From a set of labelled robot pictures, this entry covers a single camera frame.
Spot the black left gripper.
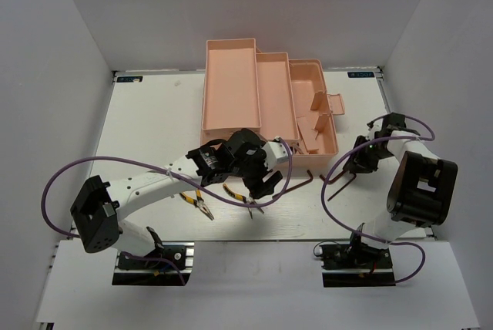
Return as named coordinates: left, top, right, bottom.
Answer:
left=230, top=141, right=283, bottom=199

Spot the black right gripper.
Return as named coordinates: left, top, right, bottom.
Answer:
left=344, top=135, right=395, bottom=173

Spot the brown hex key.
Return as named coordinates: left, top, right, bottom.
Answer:
left=327, top=174, right=357, bottom=202
left=319, top=170, right=348, bottom=185
left=283, top=170, right=314, bottom=194

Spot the pink plastic toolbox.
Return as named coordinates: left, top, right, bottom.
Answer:
left=200, top=38, right=345, bottom=168

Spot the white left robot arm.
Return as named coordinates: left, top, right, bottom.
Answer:
left=70, top=129, right=290, bottom=268

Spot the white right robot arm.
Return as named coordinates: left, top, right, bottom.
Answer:
left=343, top=113, right=458, bottom=268

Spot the yellow pliers right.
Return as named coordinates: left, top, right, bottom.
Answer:
left=223, top=184, right=265, bottom=219

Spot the yellow needle-nose pliers left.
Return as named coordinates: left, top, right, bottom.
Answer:
left=179, top=190, right=214, bottom=221

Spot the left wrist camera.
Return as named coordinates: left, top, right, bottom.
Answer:
left=263, top=137, right=290, bottom=170

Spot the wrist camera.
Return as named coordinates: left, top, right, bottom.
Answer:
left=263, top=137, right=290, bottom=170
left=366, top=121, right=385, bottom=140

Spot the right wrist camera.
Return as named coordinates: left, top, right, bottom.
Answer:
left=366, top=121, right=385, bottom=140

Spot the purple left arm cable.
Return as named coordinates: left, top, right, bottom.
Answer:
left=40, top=136, right=295, bottom=285

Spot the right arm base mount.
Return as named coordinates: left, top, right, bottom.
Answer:
left=313, top=241, right=396, bottom=288

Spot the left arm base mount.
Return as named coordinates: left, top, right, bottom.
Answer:
left=112, top=242, right=195, bottom=287

